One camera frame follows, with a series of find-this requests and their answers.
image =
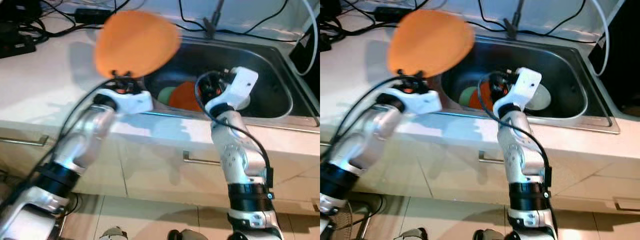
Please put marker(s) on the green plate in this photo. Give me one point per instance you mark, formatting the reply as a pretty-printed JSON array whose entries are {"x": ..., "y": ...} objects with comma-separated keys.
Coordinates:
[
  {"x": 165, "y": 95},
  {"x": 467, "y": 96}
]

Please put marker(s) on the orange plastic bowl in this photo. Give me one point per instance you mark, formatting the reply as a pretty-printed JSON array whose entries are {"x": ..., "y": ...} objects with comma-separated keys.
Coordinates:
[
  {"x": 487, "y": 97},
  {"x": 185, "y": 97}
]

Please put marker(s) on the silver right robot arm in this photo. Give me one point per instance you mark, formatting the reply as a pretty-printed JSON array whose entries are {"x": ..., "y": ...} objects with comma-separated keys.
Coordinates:
[
  {"x": 235, "y": 155},
  {"x": 520, "y": 155}
]

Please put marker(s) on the black power strip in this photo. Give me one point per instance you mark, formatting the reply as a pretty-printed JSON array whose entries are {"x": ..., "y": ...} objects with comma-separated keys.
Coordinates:
[
  {"x": 325, "y": 44},
  {"x": 17, "y": 47}
]

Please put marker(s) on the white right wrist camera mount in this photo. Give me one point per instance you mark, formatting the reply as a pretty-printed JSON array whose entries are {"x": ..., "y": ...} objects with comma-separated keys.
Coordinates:
[
  {"x": 240, "y": 85},
  {"x": 525, "y": 85}
]

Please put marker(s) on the stainless steel sink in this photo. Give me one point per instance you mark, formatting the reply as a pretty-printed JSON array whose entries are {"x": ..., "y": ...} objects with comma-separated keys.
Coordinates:
[
  {"x": 565, "y": 70},
  {"x": 260, "y": 70}
]

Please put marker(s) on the black power adapter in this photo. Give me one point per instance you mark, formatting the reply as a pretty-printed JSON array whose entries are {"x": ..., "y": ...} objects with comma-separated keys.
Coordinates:
[
  {"x": 387, "y": 13},
  {"x": 90, "y": 15}
]

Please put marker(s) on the orange plastic plate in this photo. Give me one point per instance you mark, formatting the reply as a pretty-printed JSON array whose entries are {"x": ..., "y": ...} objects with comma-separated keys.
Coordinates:
[
  {"x": 137, "y": 42},
  {"x": 430, "y": 42}
]

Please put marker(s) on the black box device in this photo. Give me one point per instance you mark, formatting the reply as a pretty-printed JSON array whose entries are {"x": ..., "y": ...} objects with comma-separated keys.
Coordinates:
[
  {"x": 20, "y": 10},
  {"x": 331, "y": 9}
]

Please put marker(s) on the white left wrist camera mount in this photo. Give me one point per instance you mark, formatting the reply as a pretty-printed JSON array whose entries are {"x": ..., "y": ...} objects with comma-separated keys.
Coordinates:
[
  {"x": 420, "y": 102},
  {"x": 132, "y": 102}
]

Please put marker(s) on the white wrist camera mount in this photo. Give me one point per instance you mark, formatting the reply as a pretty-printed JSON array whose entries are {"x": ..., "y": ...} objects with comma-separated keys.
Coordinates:
[
  {"x": 132, "y": 102},
  {"x": 420, "y": 102},
  {"x": 240, "y": 85},
  {"x": 525, "y": 85}
]

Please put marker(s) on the dark metal faucet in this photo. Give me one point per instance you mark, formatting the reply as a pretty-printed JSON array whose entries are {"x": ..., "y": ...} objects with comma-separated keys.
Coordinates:
[
  {"x": 514, "y": 20},
  {"x": 215, "y": 20}
]

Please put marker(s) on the white bowl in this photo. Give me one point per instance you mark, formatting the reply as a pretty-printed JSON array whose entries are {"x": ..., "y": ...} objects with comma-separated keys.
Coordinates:
[
  {"x": 243, "y": 102},
  {"x": 542, "y": 100}
]

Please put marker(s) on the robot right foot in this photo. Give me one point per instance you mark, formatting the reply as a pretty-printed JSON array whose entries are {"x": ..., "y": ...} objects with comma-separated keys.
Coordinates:
[
  {"x": 184, "y": 235},
  {"x": 489, "y": 235}
]

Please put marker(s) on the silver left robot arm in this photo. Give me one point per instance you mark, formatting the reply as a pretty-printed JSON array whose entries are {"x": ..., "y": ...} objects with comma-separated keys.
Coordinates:
[
  {"x": 355, "y": 145},
  {"x": 75, "y": 145}
]

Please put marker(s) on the white kitchen cabinet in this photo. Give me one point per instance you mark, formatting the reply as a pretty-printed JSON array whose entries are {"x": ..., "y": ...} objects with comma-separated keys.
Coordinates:
[
  {"x": 150, "y": 175},
  {"x": 450, "y": 180}
]

